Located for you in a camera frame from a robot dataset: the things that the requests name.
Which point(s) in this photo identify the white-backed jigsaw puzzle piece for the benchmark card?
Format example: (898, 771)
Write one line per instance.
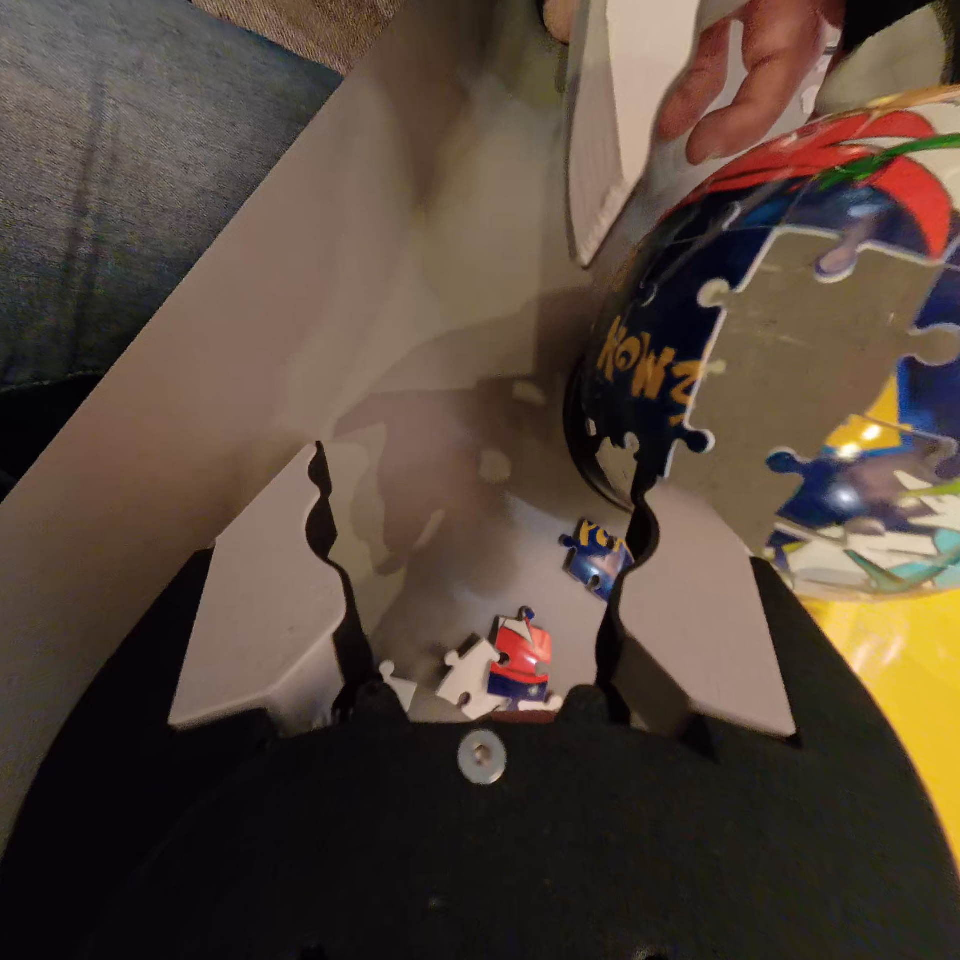
(397, 686)
(469, 675)

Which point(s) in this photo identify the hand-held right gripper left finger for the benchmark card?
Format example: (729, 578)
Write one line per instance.
(255, 637)

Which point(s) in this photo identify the blue jigsaw puzzle piece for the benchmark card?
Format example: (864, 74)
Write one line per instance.
(596, 559)

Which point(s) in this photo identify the red jigsaw puzzle piece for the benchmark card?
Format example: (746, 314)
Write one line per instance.
(521, 652)

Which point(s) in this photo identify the person's leg in jeans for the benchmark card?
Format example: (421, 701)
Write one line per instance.
(112, 187)

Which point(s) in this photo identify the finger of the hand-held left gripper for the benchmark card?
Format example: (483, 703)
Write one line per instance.
(607, 112)

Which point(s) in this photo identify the person's left hand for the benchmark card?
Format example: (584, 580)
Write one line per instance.
(780, 60)

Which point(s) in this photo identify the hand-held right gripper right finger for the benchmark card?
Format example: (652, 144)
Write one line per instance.
(697, 637)

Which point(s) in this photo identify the yellow plastic bin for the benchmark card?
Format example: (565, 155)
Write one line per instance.
(900, 675)

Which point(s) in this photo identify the colourful cartoon puzzle ball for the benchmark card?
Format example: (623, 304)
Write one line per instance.
(825, 337)

